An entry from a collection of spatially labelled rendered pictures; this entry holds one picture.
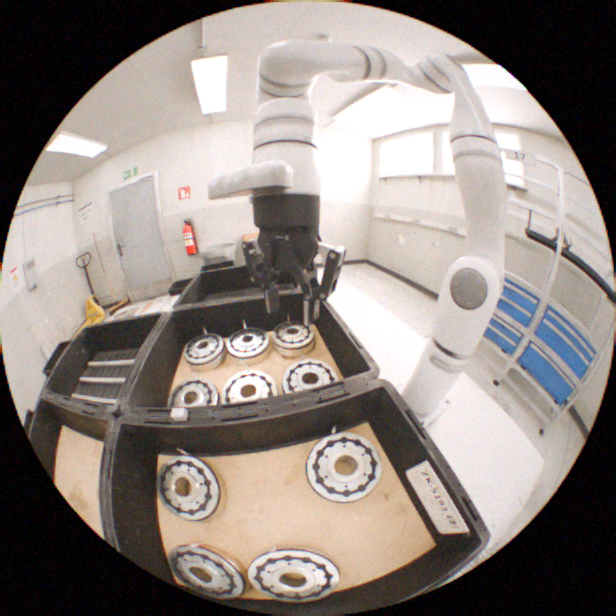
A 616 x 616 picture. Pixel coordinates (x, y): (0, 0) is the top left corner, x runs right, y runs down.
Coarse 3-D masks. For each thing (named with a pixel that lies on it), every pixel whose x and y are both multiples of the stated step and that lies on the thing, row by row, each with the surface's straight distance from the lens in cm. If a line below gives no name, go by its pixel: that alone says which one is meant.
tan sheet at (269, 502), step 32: (288, 448) 31; (224, 480) 32; (256, 480) 31; (288, 480) 30; (384, 480) 32; (160, 512) 38; (224, 512) 32; (256, 512) 31; (288, 512) 30; (320, 512) 30; (352, 512) 30; (384, 512) 32; (416, 512) 34; (224, 544) 33; (256, 544) 32; (288, 544) 31; (320, 544) 31; (352, 544) 31; (384, 544) 33; (416, 544) 35; (288, 576) 33; (352, 576) 33
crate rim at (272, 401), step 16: (208, 304) 47; (224, 304) 46; (336, 320) 35; (352, 336) 32; (144, 352) 40; (368, 352) 29; (368, 368) 28; (336, 384) 25; (352, 384) 25; (128, 400) 34; (256, 400) 24; (272, 400) 23; (288, 400) 23; (144, 416) 30; (160, 416) 28; (192, 416) 26
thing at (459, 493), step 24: (360, 384) 25; (384, 384) 26; (264, 408) 23; (288, 408) 22; (312, 408) 22; (408, 408) 25; (120, 432) 32; (432, 456) 24; (456, 480) 25; (480, 528) 28; (120, 552) 33; (480, 552) 30
